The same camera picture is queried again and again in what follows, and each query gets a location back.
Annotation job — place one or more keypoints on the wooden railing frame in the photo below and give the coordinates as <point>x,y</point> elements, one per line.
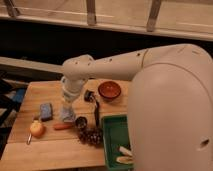
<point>192,19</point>

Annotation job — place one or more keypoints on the grey-blue towel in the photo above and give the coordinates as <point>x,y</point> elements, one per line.
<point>67,114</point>

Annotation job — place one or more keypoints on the red yellow apple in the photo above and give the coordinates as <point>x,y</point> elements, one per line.
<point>37,129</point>

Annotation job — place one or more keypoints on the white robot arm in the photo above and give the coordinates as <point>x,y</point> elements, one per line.
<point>170,103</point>

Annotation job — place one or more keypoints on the small black can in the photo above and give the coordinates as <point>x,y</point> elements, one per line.
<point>81,122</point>

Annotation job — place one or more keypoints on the lower corn cob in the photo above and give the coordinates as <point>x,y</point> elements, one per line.
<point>124,160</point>

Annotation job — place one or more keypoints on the green plastic tray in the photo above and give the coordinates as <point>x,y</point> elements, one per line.
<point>115,134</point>

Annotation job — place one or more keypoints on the brown ceramic bowl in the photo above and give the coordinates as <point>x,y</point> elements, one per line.
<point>109,90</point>

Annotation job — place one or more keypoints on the orange carrot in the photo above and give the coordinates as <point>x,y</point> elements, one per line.
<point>62,126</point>

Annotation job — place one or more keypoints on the dark grape bunch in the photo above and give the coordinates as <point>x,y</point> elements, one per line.
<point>91,136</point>

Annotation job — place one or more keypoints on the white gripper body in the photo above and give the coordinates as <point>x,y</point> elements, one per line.
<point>70,91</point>

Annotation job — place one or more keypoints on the blue sponge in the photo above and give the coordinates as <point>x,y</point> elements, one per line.
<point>46,112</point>

